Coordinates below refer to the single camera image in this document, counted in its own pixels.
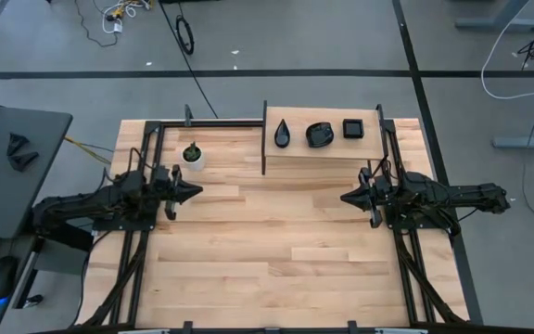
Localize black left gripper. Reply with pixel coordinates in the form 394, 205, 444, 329
149, 164, 204, 221

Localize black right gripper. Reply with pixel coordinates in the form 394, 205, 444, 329
339, 167, 393, 229

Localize black teardrop mini plate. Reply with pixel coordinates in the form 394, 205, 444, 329
273, 118, 292, 149

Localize small plant in white pot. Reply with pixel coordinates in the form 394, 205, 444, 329
181, 141, 206, 172

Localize raised wooden shelf black legs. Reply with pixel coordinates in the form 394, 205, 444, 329
261, 99, 388, 176

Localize black desk crossbar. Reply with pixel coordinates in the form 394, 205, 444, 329
19, 207, 95, 254

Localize grey desk leg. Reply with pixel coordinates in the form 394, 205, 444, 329
10, 236, 64, 311

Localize black triangular spare part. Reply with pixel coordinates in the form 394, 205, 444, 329
7, 150, 40, 173
6, 132, 31, 157

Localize grey desk foot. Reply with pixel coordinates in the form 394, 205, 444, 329
491, 125, 534, 150
454, 0, 534, 32

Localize black computer mouse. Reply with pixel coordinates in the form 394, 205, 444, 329
0, 254, 19, 305

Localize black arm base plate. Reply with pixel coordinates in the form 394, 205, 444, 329
381, 192, 456, 232
91, 193, 159, 232

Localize long black floor cable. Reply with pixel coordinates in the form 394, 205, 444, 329
158, 0, 220, 120

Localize coiled black floor cable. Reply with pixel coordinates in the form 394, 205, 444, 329
174, 14, 197, 57

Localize white floor cable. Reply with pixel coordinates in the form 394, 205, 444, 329
479, 0, 534, 101

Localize white yellow cable bundle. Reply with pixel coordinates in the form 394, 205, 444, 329
101, 0, 155, 35

